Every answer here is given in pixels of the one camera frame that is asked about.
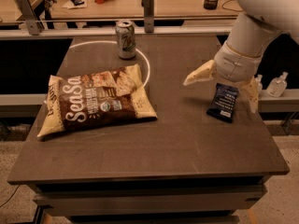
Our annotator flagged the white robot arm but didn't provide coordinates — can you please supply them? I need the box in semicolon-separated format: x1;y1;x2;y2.
183;0;299;112

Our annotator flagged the metal rail bracket middle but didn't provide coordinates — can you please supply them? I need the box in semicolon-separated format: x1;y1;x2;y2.
142;0;154;33

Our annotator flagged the black cable on desk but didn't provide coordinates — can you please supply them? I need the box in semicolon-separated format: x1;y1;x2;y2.
221;0;244;13

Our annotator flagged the green soda can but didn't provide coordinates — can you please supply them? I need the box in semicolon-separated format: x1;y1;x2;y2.
115;20;135;59

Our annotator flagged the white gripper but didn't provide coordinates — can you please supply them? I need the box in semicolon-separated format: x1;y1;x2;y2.
183;43;262;113

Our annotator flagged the metal rail bracket left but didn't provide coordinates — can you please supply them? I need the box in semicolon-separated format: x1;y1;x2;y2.
15;0;43;35

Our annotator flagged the brown sea salt chip bag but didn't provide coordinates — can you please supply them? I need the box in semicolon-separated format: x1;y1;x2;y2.
38;64;157;137

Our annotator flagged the metal rail bracket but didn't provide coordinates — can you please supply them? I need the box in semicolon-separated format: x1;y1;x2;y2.
142;0;154;33
15;0;43;35

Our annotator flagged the black mesh cup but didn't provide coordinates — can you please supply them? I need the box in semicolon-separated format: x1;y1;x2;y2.
204;0;219;10

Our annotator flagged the clear sanitizer bottle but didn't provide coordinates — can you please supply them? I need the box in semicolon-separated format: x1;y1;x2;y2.
266;72;288;97
255;75;263;94

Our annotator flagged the blue rxbar blueberry bar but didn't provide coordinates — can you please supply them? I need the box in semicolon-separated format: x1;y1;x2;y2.
206;83;239;123

